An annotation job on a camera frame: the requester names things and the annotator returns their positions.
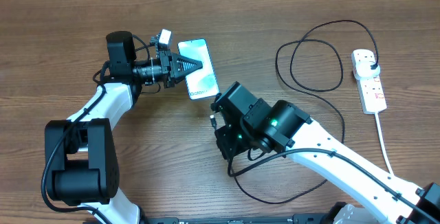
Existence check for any blue screen Galaxy smartphone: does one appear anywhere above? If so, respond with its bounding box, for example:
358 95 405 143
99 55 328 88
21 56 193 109
177 38 219 100

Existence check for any black USB charging cable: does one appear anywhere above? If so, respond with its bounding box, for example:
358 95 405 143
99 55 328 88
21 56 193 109
209 19 380 205

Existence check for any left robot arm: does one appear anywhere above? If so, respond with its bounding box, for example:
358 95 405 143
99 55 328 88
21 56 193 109
41 30 203 223

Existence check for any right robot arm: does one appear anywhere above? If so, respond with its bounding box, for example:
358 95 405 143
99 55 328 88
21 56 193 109
211 82 439 223

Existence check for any white charger plug adapter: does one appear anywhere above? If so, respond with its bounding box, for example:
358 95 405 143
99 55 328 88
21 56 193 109
353 62 381 80

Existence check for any white power strip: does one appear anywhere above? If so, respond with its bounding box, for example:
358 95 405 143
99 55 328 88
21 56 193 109
351 49 387 114

